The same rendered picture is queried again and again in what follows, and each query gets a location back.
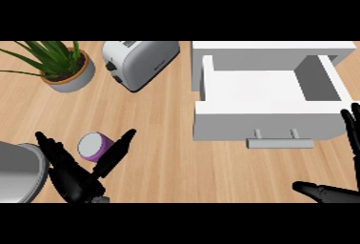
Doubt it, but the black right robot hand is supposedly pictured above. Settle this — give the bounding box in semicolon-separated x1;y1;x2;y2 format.
290;102;360;204

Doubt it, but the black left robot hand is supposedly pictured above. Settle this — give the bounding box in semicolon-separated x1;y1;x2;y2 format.
33;128;137;204

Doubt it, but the purple can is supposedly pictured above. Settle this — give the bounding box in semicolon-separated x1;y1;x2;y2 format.
75;132;116;163

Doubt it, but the white drawer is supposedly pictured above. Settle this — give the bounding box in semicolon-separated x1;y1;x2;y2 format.
193;54;360;142

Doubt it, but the grey round pot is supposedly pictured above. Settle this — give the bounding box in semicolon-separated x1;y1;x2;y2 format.
0;141;50;204

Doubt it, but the green potted plant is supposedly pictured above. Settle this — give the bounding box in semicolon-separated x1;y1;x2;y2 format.
0;41;97;93

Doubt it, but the silver toaster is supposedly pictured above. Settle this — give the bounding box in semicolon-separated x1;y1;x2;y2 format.
101;41;181;93

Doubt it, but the white cabinet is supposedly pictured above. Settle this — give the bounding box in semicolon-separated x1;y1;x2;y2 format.
190;41;356;92

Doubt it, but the grey drawer handle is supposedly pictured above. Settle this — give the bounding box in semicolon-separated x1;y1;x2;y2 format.
246;129;315;150

